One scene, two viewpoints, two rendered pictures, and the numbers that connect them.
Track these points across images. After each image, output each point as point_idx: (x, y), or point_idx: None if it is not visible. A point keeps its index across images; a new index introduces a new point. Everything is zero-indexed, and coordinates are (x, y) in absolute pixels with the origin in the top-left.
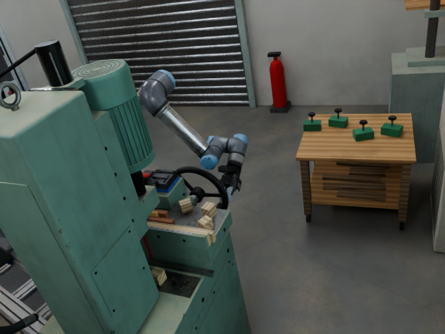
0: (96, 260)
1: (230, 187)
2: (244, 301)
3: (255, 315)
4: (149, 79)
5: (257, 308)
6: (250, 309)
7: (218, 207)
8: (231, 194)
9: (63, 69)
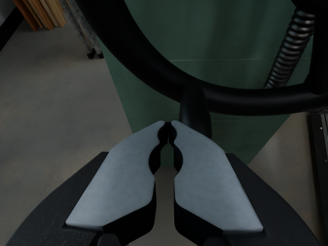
0: None
1: (101, 207)
2: (127, 118)
3: (158, 217)
4: None
5: (157, 231)
6: (167, 226)
7: (186, 94)
8: (101, 152)
9: None
